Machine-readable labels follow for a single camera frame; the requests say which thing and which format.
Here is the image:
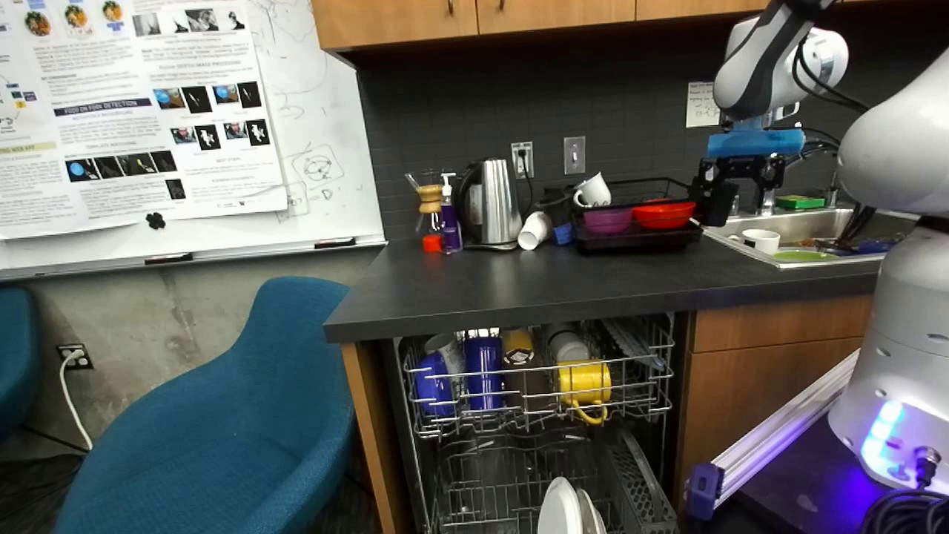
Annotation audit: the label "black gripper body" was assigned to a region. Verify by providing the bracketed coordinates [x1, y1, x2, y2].
[703, 158, 783, 194]

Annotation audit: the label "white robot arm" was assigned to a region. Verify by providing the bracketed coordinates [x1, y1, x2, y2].
[703, 0, 949, 492]

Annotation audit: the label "white mug in sink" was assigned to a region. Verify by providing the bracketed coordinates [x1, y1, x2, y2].
[740, 228, 780, 255]

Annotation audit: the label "stainless steel sink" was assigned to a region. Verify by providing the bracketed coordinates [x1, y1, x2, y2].
[703, 207, 911, 271]

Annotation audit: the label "green sponge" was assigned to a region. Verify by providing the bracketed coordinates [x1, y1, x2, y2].
[773, 195, 827, 213]

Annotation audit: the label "black utensil caddy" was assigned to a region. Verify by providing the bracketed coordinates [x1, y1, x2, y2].
[691, 182, 739, 226]

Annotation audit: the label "green bowl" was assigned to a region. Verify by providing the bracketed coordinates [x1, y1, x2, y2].
[771, 246, 827, 264]

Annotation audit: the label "white paper note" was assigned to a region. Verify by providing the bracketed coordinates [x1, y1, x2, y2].
[685, 81, 721, 129]

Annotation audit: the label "red bowl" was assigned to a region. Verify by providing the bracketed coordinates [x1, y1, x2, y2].
[632, 198, 693, 231]

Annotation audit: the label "black dish rack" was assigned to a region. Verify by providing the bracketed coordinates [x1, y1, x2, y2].
[568, 179, 700, 255]

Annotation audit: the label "purple bowl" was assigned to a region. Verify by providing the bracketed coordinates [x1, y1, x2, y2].
[581, 207, 632, 235]

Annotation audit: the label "white mug on rack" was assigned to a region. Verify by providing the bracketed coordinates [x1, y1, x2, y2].
[572, 172, 610, 207]

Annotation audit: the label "wooden base cabinet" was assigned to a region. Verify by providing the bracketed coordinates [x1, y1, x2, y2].
[344, 296, 869, 534]

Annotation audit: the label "small blue cup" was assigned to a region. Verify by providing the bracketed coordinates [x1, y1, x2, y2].
[553, 223, 572, 246]

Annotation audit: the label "white paper cup lying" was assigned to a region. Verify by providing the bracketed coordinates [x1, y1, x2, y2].
[515, 210, 552, 253]

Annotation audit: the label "yellow mug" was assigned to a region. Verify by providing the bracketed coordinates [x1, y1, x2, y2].
[556, 360, 610, 424]

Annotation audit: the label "stainless electric kettle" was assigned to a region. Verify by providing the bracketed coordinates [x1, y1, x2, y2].
[458, 160, 522, 250]

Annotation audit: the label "dishwasher upper rack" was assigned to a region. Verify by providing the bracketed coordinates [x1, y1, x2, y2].
[400, 314, 675, 440]

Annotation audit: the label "dishwasher rack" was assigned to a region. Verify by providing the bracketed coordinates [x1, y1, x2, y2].
[424, 427, 679, 534]
[400, 314, 675, 440]

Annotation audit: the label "purple soap dispenser bottle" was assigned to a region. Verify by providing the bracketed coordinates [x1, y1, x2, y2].
[442, 172, 461, 255]

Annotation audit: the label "blue cup in dishwasher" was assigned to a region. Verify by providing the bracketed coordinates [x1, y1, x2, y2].
[412, 353, 455, 418]
[464, 338, 504, 413]

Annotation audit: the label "glass pour-over coffee maker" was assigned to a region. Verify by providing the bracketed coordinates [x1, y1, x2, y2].
[406, 176, 442, 237]

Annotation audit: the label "small red cup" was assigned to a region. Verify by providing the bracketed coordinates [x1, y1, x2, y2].
[420, 235, 443, 255]

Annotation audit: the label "dishwasher lower rack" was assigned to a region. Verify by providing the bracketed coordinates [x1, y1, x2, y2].
[424, 427, 679, 534]

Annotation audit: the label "whiteboard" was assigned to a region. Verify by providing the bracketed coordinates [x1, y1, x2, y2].
[0, 0, 386, 278]

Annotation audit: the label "wooden upper cabinets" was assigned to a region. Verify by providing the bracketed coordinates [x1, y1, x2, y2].
[311, 0, 765, 50]

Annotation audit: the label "teal armchair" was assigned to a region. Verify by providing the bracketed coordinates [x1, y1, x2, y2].
[53, 277, 354, 534]

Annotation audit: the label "research poster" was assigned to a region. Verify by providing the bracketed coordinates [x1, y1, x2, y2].
[0, 0, 288, 240]

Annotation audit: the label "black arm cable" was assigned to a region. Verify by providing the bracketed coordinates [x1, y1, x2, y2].
[787, 26, 876, 246]

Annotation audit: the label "white light switch plate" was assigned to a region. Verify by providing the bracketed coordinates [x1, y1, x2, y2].
[564, 137, 587, 176]

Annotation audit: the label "wall power outlet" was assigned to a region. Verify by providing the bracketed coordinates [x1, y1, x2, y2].
[509, 140, 534, 179]

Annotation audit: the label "aluminium rail with blue end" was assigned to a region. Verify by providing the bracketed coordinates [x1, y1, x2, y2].
[685, 353, 857, 522]

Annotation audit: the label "floor wall outlet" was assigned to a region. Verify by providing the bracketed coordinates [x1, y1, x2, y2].
[56, 345, 91, 370]

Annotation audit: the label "white power cord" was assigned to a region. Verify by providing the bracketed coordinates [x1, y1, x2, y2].
[56, 347, 96, 455]

